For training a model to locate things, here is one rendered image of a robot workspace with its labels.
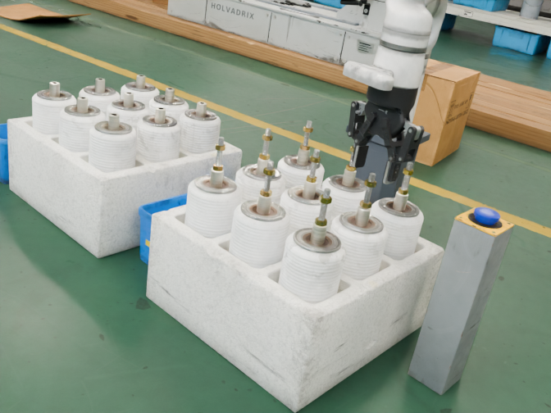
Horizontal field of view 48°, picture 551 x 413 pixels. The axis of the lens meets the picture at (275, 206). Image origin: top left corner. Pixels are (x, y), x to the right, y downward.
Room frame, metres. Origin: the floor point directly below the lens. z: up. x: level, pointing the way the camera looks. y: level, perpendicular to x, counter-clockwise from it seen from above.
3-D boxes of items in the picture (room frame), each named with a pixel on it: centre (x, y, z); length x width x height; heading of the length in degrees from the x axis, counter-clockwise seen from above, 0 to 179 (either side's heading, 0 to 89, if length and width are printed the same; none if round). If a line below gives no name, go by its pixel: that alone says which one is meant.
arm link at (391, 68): (0.93, -0.13, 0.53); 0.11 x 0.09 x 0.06; 131
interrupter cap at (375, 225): (0.95, -0.15, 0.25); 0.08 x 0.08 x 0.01
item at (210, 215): (1.00, 0.11, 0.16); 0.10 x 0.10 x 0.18
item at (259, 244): (0.93, 0.02, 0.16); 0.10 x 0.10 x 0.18
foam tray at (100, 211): (1.37, 0.37, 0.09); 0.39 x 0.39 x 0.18; 51
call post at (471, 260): (0.90, -0.33, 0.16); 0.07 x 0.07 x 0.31; 51
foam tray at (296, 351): (1.02, -0.06, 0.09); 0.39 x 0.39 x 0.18; 51
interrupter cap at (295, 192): (1.02, -0.06, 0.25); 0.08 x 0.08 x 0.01
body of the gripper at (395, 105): (0.95, -0.15, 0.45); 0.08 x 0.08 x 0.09
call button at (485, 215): (0.90, -0.33, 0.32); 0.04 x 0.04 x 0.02
